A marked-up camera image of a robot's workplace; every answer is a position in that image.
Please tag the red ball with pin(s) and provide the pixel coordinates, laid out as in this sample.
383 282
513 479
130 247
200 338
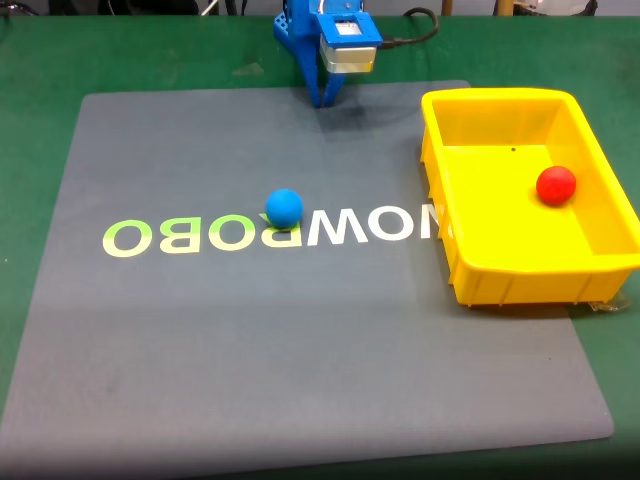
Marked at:
556 185

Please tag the blue ball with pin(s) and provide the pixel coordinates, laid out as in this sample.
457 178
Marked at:
284 207

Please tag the yellow plastic bin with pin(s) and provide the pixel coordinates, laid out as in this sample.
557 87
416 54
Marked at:
505 240

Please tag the thin wooden furniture leg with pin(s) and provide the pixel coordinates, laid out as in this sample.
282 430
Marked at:
447 7

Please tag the thick wooden furniture leg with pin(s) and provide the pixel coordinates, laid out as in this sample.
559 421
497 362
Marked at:
505 7

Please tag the grey mat with lettering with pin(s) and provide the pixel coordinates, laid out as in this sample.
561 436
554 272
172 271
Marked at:
250 325

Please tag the clear tape piece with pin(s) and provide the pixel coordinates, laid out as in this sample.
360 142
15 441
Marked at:
612 304

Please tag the grey camera in blue mount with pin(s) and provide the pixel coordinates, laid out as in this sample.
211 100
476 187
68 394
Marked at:
350 45

